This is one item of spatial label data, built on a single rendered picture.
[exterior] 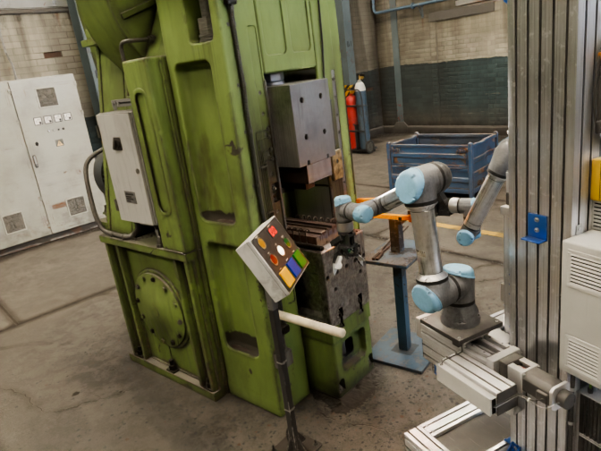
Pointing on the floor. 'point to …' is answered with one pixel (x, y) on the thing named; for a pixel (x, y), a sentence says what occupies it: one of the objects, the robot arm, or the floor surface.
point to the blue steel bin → (457, 150)
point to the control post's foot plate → (298, 444)
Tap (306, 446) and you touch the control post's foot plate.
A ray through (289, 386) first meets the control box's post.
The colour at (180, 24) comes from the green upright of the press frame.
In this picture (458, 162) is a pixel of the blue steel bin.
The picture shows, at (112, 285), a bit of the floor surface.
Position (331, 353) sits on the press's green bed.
